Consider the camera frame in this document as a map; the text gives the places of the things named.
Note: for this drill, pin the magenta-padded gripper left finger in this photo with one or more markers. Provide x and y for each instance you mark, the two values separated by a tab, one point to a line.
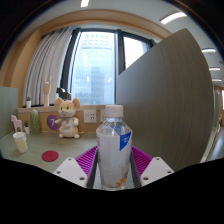
68	170

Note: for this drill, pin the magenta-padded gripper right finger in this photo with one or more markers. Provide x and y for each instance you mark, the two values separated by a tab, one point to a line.
155	170

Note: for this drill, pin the clear plastic water bottle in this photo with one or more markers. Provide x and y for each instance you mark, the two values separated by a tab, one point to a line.
113	153

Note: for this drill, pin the flat round red coaster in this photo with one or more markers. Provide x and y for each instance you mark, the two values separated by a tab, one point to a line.
50	156

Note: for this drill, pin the beige plush mouse toy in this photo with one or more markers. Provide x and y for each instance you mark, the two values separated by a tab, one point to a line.
67	125

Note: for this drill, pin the round purple number sign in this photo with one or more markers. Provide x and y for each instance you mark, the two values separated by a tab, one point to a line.
51	122

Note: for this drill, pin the tall green cactus figure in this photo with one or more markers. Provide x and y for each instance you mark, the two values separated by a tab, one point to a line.
35	122

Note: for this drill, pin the grey wood-grain divider panel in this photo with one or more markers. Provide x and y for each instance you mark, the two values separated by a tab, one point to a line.
166	100

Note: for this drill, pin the dark horse figure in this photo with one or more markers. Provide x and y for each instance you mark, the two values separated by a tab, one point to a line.
62	93

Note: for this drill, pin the wooden hand figure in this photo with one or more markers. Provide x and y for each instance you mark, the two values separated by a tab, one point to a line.
46	93

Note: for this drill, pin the pale green desk partition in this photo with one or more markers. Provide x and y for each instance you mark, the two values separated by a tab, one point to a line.
8	111

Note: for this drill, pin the white pleated curtain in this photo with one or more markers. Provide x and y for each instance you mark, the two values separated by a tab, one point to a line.
45	70

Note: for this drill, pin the dark-framed large window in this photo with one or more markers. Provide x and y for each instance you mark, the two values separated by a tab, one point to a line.
93	66

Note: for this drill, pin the ceiling strip lights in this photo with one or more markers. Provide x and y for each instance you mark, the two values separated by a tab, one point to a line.
173	17

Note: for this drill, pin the white wall socket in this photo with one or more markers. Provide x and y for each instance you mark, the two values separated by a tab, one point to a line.
90	116
102	116

